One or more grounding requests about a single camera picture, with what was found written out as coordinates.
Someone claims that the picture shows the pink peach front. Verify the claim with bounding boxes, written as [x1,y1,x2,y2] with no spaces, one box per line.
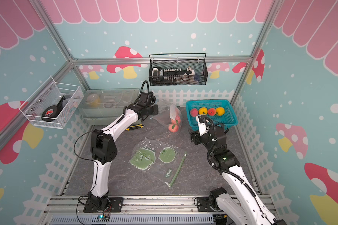
[190,108,199,117]

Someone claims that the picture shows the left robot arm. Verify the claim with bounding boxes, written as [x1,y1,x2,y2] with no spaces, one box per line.
[75,81,158,216]

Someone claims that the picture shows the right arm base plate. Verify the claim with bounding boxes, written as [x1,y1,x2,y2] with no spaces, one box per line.
[193,196,223,212]

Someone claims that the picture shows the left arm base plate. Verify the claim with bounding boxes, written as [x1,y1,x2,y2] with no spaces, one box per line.
[83,197,124,213]

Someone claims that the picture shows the red orange peach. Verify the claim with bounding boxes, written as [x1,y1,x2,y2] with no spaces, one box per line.
[207,108,217,116]

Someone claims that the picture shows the clear acrylic wall bin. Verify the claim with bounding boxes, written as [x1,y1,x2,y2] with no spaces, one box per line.
[19,77,84,129]

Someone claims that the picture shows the black tape roll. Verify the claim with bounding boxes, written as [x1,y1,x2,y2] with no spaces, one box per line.
[42,96,66,122]

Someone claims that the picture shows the green zipper bag with coasters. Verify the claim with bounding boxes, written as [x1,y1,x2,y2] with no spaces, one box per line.
[129,138,187,187]

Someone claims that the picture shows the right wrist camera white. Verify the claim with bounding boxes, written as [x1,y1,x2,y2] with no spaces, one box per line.
[196,114,208,136]

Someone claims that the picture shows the large pink peach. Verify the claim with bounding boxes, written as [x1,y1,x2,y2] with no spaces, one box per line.
[175,107,181,117]

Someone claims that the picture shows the teal plastic basket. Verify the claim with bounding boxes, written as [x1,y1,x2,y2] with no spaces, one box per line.
[186,99,238,130]

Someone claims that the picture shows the yellow black utility knife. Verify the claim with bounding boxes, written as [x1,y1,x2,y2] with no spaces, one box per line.
[126,124,145,131]

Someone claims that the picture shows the small green circuit board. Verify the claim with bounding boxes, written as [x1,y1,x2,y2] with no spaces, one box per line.
[96,215,110,223]

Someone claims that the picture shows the translucent green storage box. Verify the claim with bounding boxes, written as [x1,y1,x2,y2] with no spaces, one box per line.
[78,89,140,126]

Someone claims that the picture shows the yellow peach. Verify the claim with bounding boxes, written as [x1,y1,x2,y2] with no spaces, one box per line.
[198,107,208,115]
[216,107,225,116]

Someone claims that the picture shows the clear blue zip-top bag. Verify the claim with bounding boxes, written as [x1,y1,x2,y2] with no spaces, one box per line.
[153,100,182,133]

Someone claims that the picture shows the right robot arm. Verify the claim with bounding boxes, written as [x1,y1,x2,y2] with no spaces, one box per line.
[190,115,286,225]

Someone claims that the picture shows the black wire mesh basket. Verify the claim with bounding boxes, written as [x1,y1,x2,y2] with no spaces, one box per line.
[148,53,208,86]

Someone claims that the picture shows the white black items in basket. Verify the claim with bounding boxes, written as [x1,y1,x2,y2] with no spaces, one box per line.
[149,67,199,85]

